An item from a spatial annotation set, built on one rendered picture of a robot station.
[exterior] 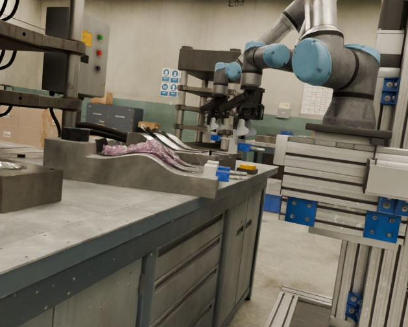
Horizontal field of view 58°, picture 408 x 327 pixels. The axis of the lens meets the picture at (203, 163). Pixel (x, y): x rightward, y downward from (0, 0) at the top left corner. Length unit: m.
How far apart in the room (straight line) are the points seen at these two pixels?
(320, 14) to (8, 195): 0.88
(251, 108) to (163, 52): 7.49
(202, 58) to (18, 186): 4.91
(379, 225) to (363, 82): 0.41
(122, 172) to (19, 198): 0.36
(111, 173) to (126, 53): 8.17
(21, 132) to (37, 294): 4.73
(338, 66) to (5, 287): 0.90
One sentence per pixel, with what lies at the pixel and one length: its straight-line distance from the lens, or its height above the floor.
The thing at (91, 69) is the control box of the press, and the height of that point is 1.21.
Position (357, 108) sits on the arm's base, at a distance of 1.14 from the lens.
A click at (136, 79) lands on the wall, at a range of 8.96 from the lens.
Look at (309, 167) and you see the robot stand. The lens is 1.14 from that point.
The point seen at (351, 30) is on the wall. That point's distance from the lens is 8.08.
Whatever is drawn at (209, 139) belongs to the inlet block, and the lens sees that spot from 1.89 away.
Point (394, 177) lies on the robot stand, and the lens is 1.02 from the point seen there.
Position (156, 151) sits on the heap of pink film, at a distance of 1.09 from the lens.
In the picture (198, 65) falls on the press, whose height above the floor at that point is 1.78.
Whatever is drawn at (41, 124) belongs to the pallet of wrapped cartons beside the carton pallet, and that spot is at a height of 0.72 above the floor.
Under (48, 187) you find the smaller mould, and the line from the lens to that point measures 0.84.
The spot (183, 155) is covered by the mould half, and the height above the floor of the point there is 0.88.
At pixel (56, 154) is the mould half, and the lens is 1.13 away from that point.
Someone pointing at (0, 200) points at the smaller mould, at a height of 0.83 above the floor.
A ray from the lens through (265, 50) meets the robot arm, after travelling 1.28.
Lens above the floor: 1.01
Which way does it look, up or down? 7 degrees down
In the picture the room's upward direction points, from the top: 7 degrees clockwise
